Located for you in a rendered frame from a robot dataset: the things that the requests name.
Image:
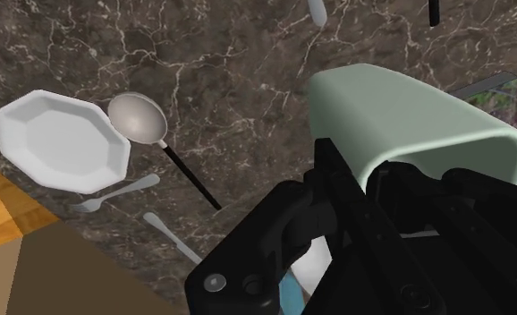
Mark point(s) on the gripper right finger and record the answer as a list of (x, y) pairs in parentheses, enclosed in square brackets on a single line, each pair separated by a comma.
[(472, 218)]

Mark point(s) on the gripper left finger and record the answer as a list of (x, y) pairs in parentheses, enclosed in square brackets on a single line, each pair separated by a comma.
[(263, 235)]

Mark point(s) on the blue flat object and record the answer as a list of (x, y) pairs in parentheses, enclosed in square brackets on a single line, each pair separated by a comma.
[(291, 296)]

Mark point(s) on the silver table knife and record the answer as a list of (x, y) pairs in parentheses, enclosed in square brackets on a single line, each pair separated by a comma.
[(167, 233)]

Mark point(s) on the pale green cup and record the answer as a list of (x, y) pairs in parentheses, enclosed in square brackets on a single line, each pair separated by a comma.
[(398, 113)]

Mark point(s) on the silver fork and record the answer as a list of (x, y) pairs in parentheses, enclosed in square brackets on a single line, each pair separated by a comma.
[(119, 192)]

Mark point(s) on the white octagonal plate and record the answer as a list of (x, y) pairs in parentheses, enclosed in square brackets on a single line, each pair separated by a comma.
[(62, 139)]

